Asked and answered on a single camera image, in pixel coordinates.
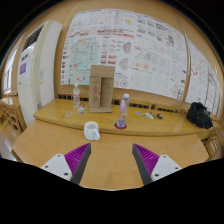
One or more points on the white mug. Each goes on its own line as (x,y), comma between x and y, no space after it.
(90,130)

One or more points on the small colourful sticker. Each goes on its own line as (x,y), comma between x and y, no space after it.
(81,112)
(82,107)
(137,113)
(68,114)

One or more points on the black backpack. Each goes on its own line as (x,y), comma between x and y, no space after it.
(199,115)

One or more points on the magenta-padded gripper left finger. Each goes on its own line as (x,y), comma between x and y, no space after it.
(77,158)

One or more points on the white standing air conditioner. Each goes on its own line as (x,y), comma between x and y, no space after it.
(35,73)

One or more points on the wooden chair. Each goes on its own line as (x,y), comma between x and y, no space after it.
(11,115)
(215,143)

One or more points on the red-labelled clear plastic bottle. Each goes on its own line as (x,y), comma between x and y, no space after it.
(76,96)

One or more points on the white rectangular card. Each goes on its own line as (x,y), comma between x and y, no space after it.
(149,115)

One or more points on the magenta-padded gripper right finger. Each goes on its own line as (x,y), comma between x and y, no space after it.
(146,159)

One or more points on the dark pen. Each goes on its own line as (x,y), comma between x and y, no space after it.
(153,115)

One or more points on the large wall poster sheet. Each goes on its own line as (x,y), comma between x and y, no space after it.
(140,46)

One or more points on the brown cardboard box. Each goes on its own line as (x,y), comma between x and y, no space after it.
(96,90)

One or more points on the narrow wall poster sheet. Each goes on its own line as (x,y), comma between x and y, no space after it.
(203,80)

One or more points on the black and yellow tape measure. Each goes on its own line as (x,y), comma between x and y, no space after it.
(159,116)

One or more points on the flat round red coaster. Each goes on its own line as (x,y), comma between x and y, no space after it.
(116,126)

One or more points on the clear water bottle white cap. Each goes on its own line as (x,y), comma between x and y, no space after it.
(123,111)

